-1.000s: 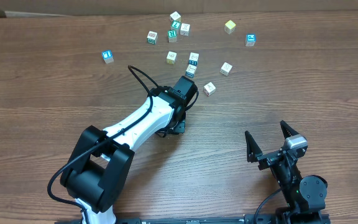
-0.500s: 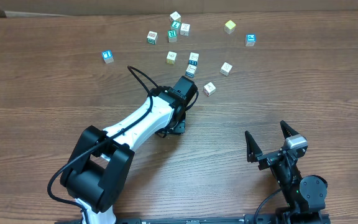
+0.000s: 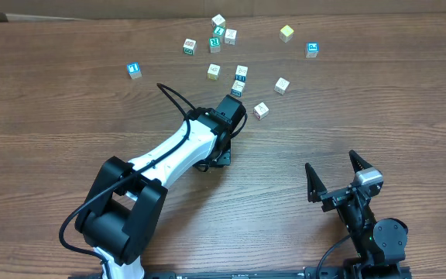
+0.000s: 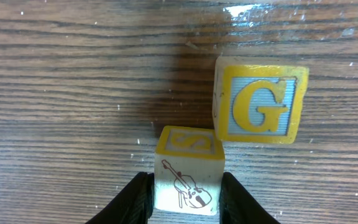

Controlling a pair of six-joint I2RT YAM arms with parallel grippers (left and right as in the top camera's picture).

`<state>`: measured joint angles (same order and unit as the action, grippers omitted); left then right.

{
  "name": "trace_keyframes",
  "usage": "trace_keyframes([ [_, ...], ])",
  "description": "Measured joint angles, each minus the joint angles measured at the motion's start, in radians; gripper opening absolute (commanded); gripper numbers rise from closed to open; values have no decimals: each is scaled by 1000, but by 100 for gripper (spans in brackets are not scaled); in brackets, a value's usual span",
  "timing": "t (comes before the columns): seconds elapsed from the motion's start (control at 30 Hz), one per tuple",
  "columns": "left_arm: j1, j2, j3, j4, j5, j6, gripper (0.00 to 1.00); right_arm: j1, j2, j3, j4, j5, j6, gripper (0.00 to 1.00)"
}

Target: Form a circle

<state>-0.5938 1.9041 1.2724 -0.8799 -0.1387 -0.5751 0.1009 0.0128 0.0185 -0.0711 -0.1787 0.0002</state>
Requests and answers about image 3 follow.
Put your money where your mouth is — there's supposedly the wooden block yellow side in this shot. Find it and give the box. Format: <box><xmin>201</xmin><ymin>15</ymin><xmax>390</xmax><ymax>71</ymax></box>
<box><xmin>207</xmin><ymin>64</ymin><xmax>221</xmax><ymax>81</ymax></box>

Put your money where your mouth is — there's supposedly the green letter R block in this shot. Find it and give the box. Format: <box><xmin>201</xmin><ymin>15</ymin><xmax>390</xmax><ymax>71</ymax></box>
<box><xmin>208</xmin><ymin>37</ymin><xmax>221</xmax><ymax>53</ymax></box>

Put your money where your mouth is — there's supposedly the yellow block top right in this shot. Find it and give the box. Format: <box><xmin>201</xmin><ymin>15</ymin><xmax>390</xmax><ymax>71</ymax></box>
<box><xmin>280</xmin><ymin>25</ymin><xmax>294</xmax><ymax>43</ymax></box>

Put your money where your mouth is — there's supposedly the wooden block top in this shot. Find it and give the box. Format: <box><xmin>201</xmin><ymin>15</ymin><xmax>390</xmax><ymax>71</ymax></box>
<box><xmin>211</xmin><ymin>14</ymin><xmax>226</xmax><ymax>28</ymax></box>

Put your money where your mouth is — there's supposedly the wooden block letter X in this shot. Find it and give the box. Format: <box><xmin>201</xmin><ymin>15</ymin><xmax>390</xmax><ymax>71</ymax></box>
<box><xmin>224</xmin><ymin>29</ymin><xmax>237</xmax><ymax>45</ymax></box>

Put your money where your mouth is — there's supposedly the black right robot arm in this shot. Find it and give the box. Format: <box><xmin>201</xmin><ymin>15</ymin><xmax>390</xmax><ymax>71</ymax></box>
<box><xmin>304</xmin><ymin>150</ymin><xmax>412</xmax><ymax>279</ymax></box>

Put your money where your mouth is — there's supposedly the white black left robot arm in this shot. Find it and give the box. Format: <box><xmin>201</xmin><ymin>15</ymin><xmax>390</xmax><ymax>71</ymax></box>
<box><xmin>75</xmin><ymin>95</ymin><xmax>247</xmax><ymax>278</ymax></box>

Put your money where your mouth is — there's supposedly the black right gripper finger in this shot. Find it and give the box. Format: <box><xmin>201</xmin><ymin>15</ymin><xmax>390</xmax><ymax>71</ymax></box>
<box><xmin>305</xmin><ymin>163</ymin><xmax>328</xmax><ymax>202</ymax></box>
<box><xmin>348</xmin><ymin>150</ymin><xmax>372</xmax><ymax>173</ymax></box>

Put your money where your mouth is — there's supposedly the blue block far left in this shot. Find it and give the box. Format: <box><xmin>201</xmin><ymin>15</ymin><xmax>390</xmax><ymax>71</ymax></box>
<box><xmin>126</xmin><ymin>62</ymin><xmax>142</xmax><ymax>79</ymax></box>

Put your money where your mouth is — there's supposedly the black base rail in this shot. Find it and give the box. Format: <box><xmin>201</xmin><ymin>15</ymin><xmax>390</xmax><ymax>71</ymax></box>
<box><xmin>67</xmin><ymin>265</ymin><xmax>413</xmax><ymax>279</ymax></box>

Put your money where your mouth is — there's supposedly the cardboard box edge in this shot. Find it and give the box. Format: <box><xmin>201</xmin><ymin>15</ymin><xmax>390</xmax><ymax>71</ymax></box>
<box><xmin>0</xmin><ymin>12</ymin><xmax>86</xmax><ymax>22</ymax></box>

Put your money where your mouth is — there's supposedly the wooden block red edge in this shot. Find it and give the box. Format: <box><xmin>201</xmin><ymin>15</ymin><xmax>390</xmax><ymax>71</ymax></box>
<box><xmin>253</xmin><ymin>102</ymin><xmax>269</xmax><ymax>120</ymax></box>

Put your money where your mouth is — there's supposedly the wooden block blue side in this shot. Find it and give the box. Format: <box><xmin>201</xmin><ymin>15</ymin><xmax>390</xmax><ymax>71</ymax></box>
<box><xmin>235</xmin><ymin>65</ymin><xmax>248</xmax><ymax>82</ymax></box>
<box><xmin>231</xmin><ymin>80</ymin><xmax>245</xmax><ymax>97</ymax></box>

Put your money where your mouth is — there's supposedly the blue letter P block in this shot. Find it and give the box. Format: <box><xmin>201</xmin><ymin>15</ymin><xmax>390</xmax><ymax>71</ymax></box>
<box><xmin>306</xmin><ymin>42</ymin><xmax>319</xmax><ymax>58</ymax></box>

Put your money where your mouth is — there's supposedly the wooden block blue side lower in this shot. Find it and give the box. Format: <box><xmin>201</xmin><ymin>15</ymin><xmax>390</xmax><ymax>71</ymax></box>
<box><xmin>231</xmin><ymin>80</ymin><xmax>245</xmax><ymax>97</ymax></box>

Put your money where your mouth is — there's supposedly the wooden block blue side upper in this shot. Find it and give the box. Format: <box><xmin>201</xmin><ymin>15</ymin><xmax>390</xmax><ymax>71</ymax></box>
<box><xmin>235</xmin><ymin>65</ymin><xmax>248</xmax><ymax>82</ymax></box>

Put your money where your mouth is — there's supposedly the green letter L block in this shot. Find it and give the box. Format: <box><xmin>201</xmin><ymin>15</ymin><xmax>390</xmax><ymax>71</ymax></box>
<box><xmin>212</xmin><ymin>26</ymin><xmax>225</xmax><ymax>40</ymax></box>

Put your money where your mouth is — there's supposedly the wooden block green B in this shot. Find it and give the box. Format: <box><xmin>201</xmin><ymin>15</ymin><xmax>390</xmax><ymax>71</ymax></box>
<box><xmin>183</xmin><ymin>38</ymin><xmax>197</xmax><ymax>56</ymax></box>

